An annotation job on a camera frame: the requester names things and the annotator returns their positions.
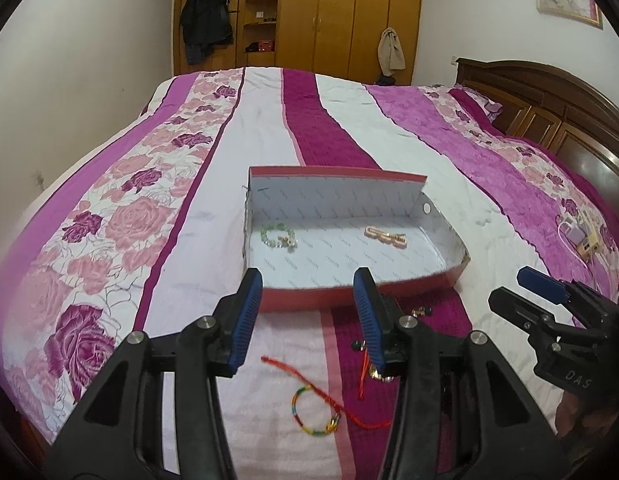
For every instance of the pink floral bed blanket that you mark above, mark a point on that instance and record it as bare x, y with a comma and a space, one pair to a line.
154, 220

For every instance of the purple white charger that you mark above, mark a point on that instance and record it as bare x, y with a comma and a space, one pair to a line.
572, 230

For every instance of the wooden wardrobe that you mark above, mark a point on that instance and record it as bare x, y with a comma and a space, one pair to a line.
339, 20

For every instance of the dark wooden headboard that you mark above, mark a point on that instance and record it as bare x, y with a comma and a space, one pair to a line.
554, 105

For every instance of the beige hanging garment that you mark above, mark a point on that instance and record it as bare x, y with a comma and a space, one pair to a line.
392, 50

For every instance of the black hanging jacket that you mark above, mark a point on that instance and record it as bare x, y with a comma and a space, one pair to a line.
205, 25

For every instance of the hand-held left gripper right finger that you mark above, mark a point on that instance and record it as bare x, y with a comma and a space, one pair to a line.
365, 310

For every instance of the small dark metal earrings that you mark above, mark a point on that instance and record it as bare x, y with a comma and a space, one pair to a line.
423, 311
359, 345

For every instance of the person's right hand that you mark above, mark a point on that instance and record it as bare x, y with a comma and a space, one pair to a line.
584, 417

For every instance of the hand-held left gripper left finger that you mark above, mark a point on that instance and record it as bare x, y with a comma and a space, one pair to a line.
247, 310

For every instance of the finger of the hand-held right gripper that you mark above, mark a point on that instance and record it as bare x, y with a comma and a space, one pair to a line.
539, 282
514, 307

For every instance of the red cardboard box white inside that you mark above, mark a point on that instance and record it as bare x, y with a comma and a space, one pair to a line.
339, 260

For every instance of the small red box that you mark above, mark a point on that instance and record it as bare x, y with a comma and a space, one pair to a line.
266, 46

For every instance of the pink floral pillow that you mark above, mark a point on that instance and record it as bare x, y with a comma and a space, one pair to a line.
477, 102

